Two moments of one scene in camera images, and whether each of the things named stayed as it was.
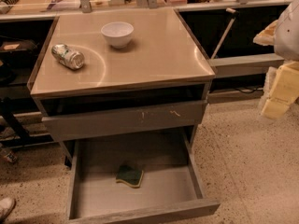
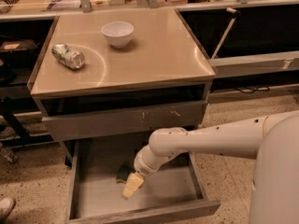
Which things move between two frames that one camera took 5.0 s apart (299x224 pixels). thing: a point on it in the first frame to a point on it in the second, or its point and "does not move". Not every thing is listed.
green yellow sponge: x=133 y=177 does not move
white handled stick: x=226 y=32 does not move
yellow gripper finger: x=283 y=91 to x=134 y=183
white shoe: x=7 y=205 does not move
